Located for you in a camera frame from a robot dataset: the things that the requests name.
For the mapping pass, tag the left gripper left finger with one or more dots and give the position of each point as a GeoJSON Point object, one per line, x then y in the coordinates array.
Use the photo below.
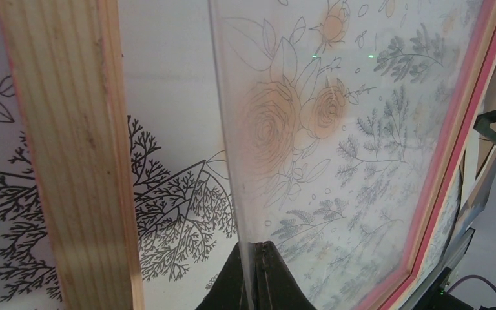
{"type": "Point", "coordinates": [228, 291]}

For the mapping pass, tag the pink wooden picture frame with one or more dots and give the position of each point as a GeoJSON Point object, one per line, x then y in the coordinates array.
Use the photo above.
{"type": "Point", "coordinates": [68, 68]}

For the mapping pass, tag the clear frame glass pane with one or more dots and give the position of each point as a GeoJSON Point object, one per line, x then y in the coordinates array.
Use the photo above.
{"type": "Point", "coordinates": [336, 115]}

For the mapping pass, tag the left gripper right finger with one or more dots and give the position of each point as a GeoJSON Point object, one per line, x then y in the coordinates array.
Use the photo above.
{"type": "Point", "coordinates": [274, 287]}

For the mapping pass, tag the floral patterned table mat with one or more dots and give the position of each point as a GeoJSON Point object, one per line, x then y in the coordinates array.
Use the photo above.
{"type": "Point", "coordinates": [179, 171]}

